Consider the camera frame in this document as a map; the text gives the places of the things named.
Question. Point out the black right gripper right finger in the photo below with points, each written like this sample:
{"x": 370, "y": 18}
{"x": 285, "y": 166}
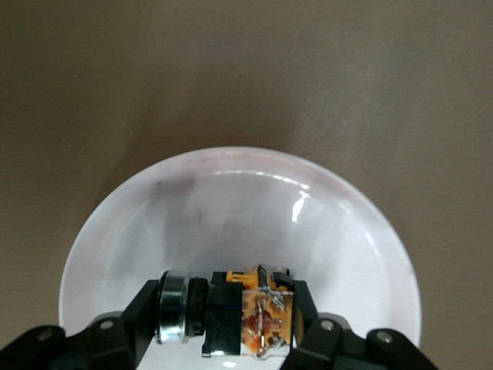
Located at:
{"x": 339, "y": 347}

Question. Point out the pink round plate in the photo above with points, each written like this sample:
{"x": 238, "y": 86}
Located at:
{"x": 239, "y": 223}

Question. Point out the orange push-button switch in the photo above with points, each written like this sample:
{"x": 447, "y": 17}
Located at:
{"x": 223, "y": 316}

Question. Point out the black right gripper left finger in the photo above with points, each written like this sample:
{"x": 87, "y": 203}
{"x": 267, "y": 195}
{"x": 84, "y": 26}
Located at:
{"x": 96, "y": 343}

